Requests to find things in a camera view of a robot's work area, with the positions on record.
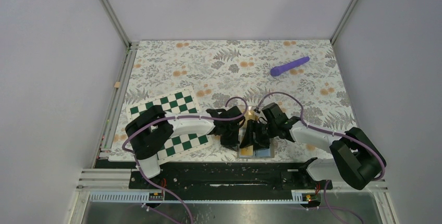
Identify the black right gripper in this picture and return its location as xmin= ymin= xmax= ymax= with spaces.
xmin=239 ymin=119 xmax=278 ymax=152

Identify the grey card holder wallet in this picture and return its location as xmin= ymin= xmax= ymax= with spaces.
xmin=237 ymin=138 xmax=275 ymax=159

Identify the gold VIP card stack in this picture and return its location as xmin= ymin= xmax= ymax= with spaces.
xmin=245 ymin=110 xmax=260 ymax=121

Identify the clear acrylic card box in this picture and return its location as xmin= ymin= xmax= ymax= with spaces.
xmin=238 ymin=105 xmax=263 ymax=121

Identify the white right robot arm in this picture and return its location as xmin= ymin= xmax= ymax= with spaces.
xmin=239 ymin=103 xmax=386 ymax=190

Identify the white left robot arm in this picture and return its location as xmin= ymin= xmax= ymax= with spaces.
xmin=125 ymin=105 xmax=245 ymax=188

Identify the green white chessboard mat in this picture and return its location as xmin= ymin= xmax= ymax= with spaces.
xmin=126 ymin=86 xmax=214 ymax=165

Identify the purple cylindrical tool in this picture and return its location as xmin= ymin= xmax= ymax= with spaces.
xmin=270 ymin=56 xmax=310 ymax=77

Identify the floral patterned table mat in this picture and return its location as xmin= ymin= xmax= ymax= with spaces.
xmin=109 ymin=40 xmax=357 ymax=161

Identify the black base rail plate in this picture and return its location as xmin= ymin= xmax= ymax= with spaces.
xmin=151 ymin=159 xmax=346 ymax=202

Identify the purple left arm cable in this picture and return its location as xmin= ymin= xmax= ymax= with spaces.
xmin=121 ymin=96 xmax=249 ymax=224

